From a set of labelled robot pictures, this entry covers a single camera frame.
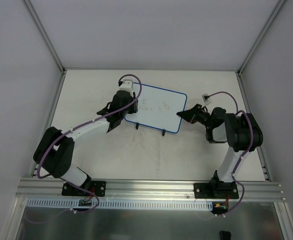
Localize blue framed whiteboard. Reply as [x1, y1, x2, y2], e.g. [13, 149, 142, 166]
[125, 84, 188, 134]

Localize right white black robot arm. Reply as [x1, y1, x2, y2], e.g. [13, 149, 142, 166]
[176, 104, 264, 199]

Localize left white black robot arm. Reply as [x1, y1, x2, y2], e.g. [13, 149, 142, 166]
[33, 90, 138, 195]

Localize black object at bottom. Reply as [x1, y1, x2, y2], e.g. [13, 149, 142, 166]
[219, 231, 232, 240]

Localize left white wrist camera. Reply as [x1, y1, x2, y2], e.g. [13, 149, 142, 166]
[118, 79, 134, 95]

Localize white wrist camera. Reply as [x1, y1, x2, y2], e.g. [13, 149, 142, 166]
[118, 79, 134, 95]
[201, 93, 211, 106]

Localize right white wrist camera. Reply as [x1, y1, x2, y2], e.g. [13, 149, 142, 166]
[201, 93, 211, 106]

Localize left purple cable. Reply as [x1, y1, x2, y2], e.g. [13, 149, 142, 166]
[23, 73, 143, 224]

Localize purple cable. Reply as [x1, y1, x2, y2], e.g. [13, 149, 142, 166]
[23, 73, 143, 224]
[205, 91, 255, 218]

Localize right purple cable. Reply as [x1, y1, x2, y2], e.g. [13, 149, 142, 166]
[205, 91, 255, 218]

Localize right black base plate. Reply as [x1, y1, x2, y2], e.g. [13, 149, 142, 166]
[193, 182, 239, 200]

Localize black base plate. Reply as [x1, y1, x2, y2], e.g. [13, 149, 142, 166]
[61, 180, 107, 197]
[193, 182, 239, 200]

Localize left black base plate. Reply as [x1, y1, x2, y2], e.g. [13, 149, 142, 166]
[61, 180, 107, 197]

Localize left aluminium frame post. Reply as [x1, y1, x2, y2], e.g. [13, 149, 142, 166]
[22, 0, 65, 74]

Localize aluminium frame post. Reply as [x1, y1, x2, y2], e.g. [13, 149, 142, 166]
[237, 0, 287, 76]
[22, 0, 65, 74]

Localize aluminium mounting rail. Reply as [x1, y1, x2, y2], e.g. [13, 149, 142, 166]
[15, 177, 287, 202]

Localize white slotted cable duct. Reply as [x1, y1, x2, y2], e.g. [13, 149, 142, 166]
[26, 197, 213, 212]

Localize right aluminium frame post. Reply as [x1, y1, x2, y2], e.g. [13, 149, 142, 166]
[237, 0, 287, 76]

